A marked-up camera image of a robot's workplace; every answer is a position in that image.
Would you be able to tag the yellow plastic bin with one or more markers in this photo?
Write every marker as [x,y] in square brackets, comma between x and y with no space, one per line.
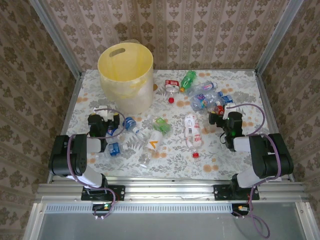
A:
[125,100]

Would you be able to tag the blue label water bottle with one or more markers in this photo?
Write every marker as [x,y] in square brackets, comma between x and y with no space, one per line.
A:
[227,99]

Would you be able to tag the aluminium front rail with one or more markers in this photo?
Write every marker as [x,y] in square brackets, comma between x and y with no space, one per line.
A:
[170,190]

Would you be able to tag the black power connector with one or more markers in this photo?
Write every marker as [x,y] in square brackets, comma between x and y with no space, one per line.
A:
[240,210]
[100,207]

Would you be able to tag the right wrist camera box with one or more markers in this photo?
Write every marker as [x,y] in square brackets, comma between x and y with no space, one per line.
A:
[230,108]

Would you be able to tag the small blue label bottle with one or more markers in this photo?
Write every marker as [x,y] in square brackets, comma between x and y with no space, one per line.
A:
[129,123]

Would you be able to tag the crushed blue label bottle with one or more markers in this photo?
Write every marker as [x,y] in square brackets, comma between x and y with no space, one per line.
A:
[114,149]

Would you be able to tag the green label bottle white cap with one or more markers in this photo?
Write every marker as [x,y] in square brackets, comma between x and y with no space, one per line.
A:
[161,125]

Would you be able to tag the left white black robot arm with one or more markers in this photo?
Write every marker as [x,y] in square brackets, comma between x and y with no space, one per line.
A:
[75,160]

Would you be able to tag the white bottle red print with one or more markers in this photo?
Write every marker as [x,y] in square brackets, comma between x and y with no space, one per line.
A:
[192,130]

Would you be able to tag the aluminium table side rail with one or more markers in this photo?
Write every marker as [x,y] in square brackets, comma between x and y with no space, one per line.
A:
[267,100]
[67,120]

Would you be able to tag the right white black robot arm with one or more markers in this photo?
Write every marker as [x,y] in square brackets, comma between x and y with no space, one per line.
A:
[265,160]

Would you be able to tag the aluminium frame post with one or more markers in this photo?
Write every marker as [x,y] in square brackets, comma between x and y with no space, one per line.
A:
[277,37]
[57,37]

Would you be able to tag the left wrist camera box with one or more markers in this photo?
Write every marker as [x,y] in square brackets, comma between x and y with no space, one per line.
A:
[102,111]

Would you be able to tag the clear bottle purple white label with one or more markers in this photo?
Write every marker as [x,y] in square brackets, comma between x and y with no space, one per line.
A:
[206,87]

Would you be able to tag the white label bottle orange mark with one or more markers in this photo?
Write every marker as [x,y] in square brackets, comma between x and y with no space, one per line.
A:
[153,143]

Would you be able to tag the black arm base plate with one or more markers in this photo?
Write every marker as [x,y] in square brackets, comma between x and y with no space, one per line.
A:
[220,193]
[120,192]

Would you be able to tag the green bottle yellow cap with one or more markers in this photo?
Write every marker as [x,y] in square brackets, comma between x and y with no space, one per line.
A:
[188,79]

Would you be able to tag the grey metal panel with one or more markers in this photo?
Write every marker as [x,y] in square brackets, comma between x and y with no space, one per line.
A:
[162,227]

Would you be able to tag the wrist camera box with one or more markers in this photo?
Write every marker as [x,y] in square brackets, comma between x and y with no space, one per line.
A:
[230,108]
[102,111]

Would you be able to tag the crushed bottle colourful label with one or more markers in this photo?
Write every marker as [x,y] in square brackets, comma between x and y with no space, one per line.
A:
[200,98]

